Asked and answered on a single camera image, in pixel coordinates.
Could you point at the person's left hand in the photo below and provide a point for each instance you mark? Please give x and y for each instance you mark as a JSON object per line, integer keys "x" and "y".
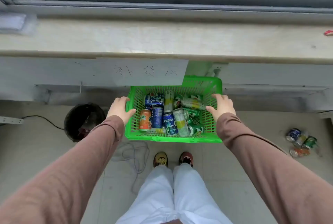
{"x": 118, "y": 109}

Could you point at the person's right hand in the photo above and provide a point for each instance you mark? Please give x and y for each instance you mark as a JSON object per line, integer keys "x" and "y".
{"x": 225, "y": 106}

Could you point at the pile of cans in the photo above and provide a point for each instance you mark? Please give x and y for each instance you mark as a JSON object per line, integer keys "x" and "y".
{"x": 192, "y": 103}

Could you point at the green plastic basket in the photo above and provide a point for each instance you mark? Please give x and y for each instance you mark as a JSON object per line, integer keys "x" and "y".
{"x": 145, "y": 138}

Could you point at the green 7up can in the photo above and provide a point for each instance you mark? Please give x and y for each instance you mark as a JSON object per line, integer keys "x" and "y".
{"x": 309, "y": 142}

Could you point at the person's right forearm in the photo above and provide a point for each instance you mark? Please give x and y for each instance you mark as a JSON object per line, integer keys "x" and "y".
{"x": 273, "y": 174}

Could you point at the person's left forearm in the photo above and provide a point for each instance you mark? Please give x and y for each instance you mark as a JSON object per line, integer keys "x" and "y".
{"x": 65, "y": 179}

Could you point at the person's right leg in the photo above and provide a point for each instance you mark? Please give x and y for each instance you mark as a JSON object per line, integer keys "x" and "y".
{"x": 192, "y": 197}

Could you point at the person's leg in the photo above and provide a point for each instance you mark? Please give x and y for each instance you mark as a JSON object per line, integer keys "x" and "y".
{"x": 192, "y": 197}
{"x": 151, "y": 200}

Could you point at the person's left leg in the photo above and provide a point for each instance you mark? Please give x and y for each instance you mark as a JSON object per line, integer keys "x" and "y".
{"x": 151, "y": 200}

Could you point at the white paper sign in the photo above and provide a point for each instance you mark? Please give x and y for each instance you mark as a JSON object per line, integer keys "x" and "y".
{"x": 104, "y": 73}

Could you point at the black trash bin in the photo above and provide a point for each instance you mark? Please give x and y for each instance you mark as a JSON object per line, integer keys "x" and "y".
{"x": 78, "y": 119}

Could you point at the red right shoe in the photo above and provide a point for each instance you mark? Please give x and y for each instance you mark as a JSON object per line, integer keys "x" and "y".
{"x": 186, "y": 156}

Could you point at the yellow left shoe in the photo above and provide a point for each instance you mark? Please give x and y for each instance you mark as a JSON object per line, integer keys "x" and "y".
{"x": 160, "y": 157}

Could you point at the small red object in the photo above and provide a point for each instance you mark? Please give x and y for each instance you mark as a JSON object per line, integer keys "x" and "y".
{"x": 329, "y": 33}

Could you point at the white plastic bag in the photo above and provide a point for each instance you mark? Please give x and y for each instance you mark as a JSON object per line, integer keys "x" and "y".
{"x": 13, "y": 22}

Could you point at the grey metal bracket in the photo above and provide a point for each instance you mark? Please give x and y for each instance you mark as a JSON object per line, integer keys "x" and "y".
{"x": 10, "y": 120}

